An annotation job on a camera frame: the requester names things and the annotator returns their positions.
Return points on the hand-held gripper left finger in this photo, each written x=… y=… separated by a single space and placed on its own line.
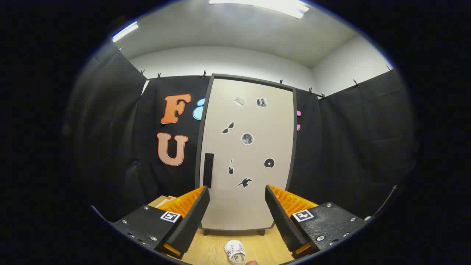
x=193 y=221

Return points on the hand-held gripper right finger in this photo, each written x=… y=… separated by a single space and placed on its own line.
x=281 y=221

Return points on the grey shoe cabinet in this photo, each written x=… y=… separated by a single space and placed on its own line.
x=199 y=147

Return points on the black backdrop cloth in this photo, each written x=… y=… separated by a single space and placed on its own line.
x=349 y=147

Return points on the beige shoe cabinet door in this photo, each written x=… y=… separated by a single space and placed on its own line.
x=257 y=121

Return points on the row of cloth clips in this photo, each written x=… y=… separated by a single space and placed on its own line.
x=322 y=96

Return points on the narrow ceiling light strip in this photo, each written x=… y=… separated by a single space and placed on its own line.
x=125 y=31

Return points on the white shoe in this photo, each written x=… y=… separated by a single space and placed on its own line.
x=234 y=252

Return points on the wide ceiling light panel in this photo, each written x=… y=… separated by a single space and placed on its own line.
x=279 y=7

